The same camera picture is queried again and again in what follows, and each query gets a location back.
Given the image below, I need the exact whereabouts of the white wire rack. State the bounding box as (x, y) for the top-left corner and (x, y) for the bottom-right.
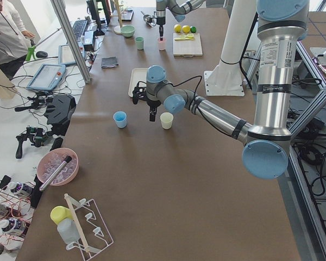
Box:
(64, 194), (114, 260)

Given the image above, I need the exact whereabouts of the blue cup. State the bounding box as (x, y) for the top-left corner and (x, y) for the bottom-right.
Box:
(113, 111), (127, 128)

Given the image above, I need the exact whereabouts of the grey folded cloth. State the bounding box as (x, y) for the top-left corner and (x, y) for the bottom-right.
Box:
(101, 57), (118, 69)

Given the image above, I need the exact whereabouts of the cream white cup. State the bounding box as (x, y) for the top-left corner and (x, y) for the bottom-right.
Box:
(160, 112), (174, 129)

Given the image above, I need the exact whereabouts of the yellow lemon near lime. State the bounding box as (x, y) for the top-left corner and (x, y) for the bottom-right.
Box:
(182, 25), (191, 34)

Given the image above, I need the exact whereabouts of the green cup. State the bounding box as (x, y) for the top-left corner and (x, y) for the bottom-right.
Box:
(135, 36), (144, 51)

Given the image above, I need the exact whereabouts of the black monitor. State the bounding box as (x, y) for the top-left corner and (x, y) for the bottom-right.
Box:
(86, 0), (111, 36)

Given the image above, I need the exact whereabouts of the green bowl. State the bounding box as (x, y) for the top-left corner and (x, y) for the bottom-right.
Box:
(121, 25), (135, 38)

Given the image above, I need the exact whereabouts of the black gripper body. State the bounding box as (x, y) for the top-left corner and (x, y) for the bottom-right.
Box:
(156, 10), (166, 26)
(147, 99), (161, 111)

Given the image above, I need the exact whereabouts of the beige rabbit tray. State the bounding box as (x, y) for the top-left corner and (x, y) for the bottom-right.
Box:
(128, 67), (162, 99)

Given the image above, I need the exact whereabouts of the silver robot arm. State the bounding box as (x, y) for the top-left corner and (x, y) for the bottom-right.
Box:
(144, 1), (309, 179)
(154, 0), (204, 40)

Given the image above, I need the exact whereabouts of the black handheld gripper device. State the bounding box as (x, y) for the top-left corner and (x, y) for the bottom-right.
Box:
(15, 126), (52, 159)

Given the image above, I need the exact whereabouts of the metal muddler in bowl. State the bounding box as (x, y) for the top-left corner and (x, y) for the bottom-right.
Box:
(39, 156), (72, 191)

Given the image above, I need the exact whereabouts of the blue teach pendant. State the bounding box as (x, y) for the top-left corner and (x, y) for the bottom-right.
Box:
(58, 44), (76, 66)
(27, 64), (66, 91)

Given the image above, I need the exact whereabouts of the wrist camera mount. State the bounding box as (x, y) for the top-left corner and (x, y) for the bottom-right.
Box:
(132, 81), (147, 104)
(145, 15), (156, 27)

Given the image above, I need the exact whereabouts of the metal scoop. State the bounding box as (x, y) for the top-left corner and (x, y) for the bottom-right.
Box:
(141, 10), (156, 27)

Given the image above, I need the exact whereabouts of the wooden cup tree stand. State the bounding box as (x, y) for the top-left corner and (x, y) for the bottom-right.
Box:
(110, 0), (123, 35)

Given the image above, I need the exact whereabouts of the pink bowl with ice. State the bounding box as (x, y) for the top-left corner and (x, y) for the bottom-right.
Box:
(36, 147), (80, 187)

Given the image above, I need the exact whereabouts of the pink cup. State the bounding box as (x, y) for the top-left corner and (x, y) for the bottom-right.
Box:
(158, 38), (166, 51)

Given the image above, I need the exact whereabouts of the black keyboard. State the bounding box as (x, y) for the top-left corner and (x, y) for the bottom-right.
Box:
(72, 20), (88, 41)

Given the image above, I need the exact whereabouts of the person in white jacket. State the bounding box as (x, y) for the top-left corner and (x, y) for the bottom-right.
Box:
(0, 1), (35, 79)

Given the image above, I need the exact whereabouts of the yellow lemon far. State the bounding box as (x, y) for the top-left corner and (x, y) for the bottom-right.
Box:
(173, 24), (181, 33)

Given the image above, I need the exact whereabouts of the yellow plastic knife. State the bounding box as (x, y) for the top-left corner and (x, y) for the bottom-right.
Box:
(174, 37), (194, 41)

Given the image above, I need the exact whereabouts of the clear cup on rack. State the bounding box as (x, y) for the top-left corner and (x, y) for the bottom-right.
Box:
(57, 218), (80, 245)

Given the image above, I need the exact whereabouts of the aluminium frame post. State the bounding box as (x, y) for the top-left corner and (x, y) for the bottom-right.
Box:
(51, 0), (91, 84)

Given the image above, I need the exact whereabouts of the yellow cup on rack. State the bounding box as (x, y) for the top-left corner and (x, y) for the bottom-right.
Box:
(50, 206), (72, 225)

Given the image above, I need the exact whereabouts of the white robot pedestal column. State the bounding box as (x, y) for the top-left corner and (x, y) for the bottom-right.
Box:
(204, 0), (256, 96)

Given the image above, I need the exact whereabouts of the wooden cutting board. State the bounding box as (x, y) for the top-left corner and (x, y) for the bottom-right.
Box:
(173, 33), (203, 57)

